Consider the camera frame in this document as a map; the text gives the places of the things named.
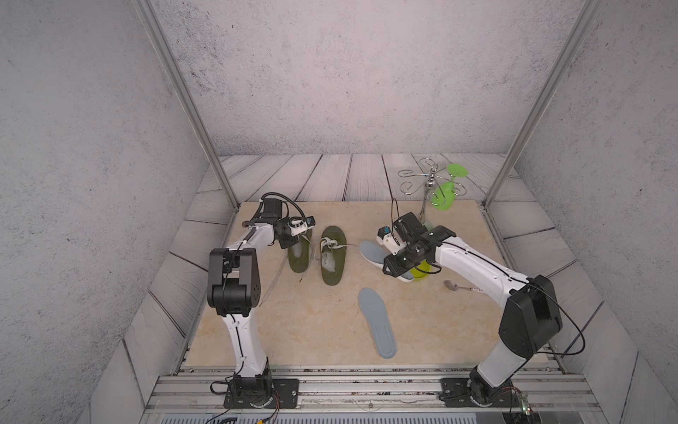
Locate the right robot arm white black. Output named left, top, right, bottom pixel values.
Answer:
left=376, top=213, right=568, bottom=407

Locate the left aluminium frame post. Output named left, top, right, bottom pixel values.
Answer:
left=132, top=0, right=240, bottom=210

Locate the green plastic wine glass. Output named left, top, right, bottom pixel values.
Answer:
left=430, top=164, right=468, bottom=211

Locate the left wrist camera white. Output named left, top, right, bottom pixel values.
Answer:
left=289, top=216, right=315, bottom=236

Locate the olive green shoe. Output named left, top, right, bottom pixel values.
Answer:
left=288, top=230, right=313, bottom=274
left=320, top=225, right=348, bottom=286

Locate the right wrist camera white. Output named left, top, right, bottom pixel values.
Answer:
left=376, top=226, right=404, bottom=255

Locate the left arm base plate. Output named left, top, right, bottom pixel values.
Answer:
left=224, top=377, right=299, bottom=409

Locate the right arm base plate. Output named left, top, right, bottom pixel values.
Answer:
left=438, top=377, right=520, bottom=408

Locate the lime green bowl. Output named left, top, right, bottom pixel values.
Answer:
left=409, top=261, right=432, bottom=281

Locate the chrome cup holder stand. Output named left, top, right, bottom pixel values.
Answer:
left=397, top=157, right=448, bottom=228

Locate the metal spoon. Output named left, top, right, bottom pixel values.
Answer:
left=444, top=280, right=483, bottom=293

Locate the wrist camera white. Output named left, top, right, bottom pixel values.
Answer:
left=289, top=216, right=315, bottom=236
left=376, top=226, right=404, bottom=255

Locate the grey-blue insole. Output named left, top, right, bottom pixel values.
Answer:
left=358, top=288, right=397, bottom=360
left=359, top=240, right=391, bottom=270

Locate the right aluminium frame post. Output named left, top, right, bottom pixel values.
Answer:
left=482, top=0, right=604, bottom=210

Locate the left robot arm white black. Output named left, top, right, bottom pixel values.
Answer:
left=207, top=192, right=315, bottom=411

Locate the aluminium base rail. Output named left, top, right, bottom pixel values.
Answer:
left=138, top=365, right=610, bottom=424

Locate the aluminium frame post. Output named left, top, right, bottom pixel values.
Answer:
left=482, top=0, right=604, bottom=210
left=132, top=0, right=240, bottom=210

